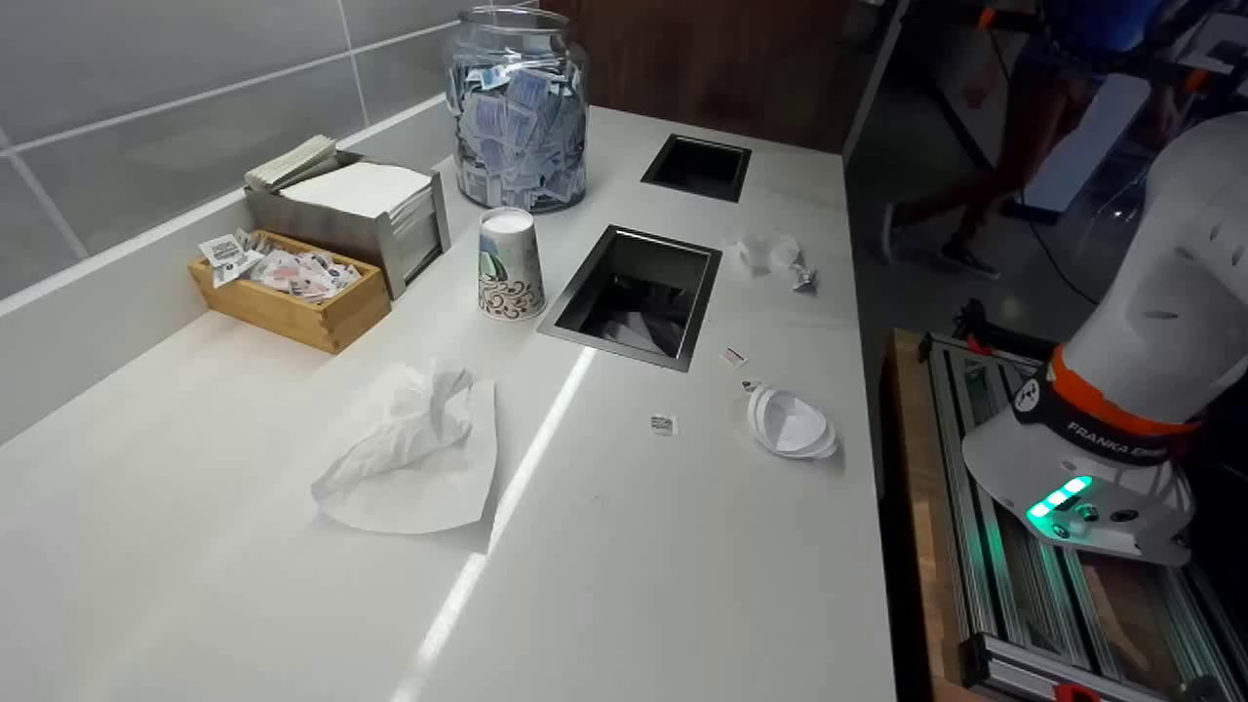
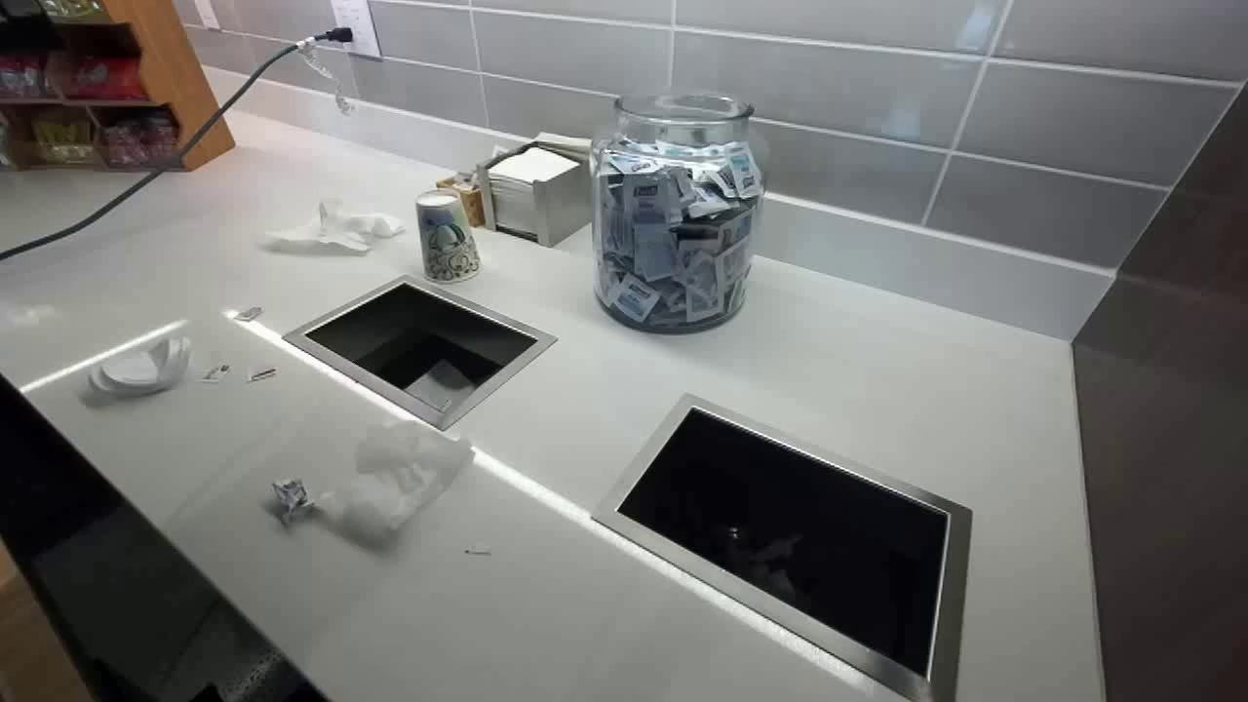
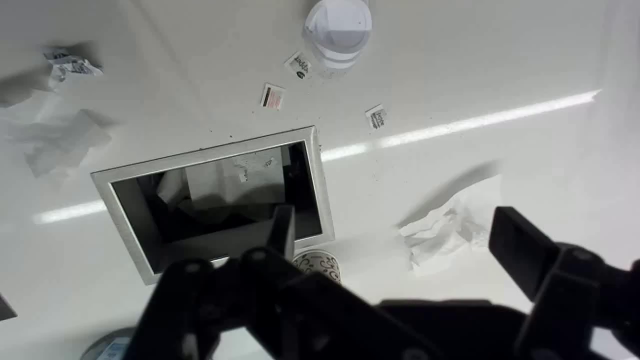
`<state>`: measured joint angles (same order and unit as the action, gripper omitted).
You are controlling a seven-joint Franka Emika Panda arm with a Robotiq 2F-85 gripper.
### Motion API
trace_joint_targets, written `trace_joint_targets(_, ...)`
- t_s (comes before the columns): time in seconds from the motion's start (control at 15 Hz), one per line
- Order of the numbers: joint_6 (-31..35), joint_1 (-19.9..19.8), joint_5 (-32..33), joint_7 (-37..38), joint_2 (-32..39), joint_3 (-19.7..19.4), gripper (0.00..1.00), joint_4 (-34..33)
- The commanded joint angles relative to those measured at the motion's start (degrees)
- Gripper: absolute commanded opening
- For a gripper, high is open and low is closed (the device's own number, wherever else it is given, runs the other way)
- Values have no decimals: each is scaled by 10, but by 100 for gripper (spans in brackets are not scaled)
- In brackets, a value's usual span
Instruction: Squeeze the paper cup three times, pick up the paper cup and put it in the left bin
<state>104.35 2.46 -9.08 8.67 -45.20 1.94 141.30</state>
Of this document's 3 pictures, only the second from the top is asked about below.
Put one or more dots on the glass jar of packets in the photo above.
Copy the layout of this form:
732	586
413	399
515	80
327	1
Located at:
677	220

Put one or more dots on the wooden snack shelf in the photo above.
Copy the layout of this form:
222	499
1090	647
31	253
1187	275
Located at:
89	90

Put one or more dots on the white plastic cup lid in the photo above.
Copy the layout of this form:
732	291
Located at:
141	370

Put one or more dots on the steel-framed trash opening with napkin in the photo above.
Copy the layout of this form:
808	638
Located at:
417	348

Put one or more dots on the large crumpled white napkin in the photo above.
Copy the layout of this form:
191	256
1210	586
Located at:
335	233

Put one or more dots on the crumpled foil wrapper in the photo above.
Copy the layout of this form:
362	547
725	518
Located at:
291	500

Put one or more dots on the patterned white paper cup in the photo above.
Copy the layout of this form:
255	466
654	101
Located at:
448	241

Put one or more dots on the wooden box of packets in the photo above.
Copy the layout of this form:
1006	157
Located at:
466	196

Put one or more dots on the white wall outlet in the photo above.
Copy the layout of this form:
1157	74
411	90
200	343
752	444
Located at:
357	25

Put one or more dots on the small crumpled white napkin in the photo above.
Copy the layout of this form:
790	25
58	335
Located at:
390	478

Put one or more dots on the steel-framed empty trash opening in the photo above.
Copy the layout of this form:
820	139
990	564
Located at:
793	547

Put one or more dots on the metal napkin dispenser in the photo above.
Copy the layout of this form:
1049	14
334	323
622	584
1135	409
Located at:
535	193

